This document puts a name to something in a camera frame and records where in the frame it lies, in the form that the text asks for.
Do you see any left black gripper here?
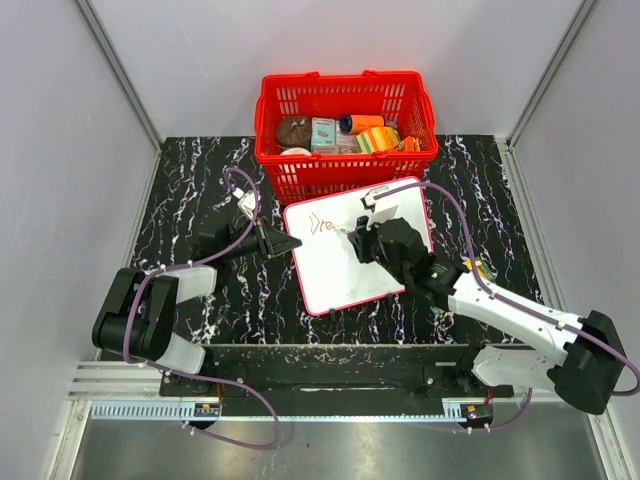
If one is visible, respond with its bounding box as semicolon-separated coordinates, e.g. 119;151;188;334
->
222;214;301;262

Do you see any pink framed whiteboard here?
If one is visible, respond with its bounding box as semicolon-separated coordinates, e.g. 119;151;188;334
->
283;185;404;316

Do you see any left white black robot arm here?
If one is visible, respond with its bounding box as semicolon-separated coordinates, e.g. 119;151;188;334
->
92;219;302;396

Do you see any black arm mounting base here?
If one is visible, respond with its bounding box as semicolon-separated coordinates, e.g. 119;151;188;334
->
204;344;514;399

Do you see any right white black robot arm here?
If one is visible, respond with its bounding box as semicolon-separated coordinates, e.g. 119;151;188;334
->
347;216;626;415

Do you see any red plastic shopping basket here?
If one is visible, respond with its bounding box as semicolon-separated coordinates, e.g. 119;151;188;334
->
254;70;439;205

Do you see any white round lid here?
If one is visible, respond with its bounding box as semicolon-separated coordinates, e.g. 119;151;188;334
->
280;147;311;156

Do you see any pink small box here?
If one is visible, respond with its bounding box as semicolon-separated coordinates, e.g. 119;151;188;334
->
335;129;358;155

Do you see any yellow sponge pack in basket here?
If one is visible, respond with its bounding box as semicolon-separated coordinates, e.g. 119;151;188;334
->
354;126;401;154

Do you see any orange snack packet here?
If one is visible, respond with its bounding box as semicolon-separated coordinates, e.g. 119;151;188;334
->
394;136;421;152

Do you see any brown chocolate muffin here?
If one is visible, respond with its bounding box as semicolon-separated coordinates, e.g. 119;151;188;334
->
276;115;312;151

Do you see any teal small box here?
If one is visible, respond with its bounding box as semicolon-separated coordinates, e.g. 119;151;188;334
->
310;117;338;155

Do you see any orange blue can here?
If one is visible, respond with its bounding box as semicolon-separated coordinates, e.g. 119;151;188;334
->
338;114;386;135

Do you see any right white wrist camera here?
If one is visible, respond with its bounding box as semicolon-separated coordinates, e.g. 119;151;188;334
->
361;185;398;230

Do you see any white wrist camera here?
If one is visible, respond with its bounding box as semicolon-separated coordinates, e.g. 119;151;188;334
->
361;185;398;230
232;188;256;219

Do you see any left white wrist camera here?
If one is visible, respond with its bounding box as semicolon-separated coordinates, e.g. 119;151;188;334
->
232;188;256;219

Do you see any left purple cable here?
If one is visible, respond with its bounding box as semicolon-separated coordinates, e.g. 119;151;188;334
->
122;167;261;364

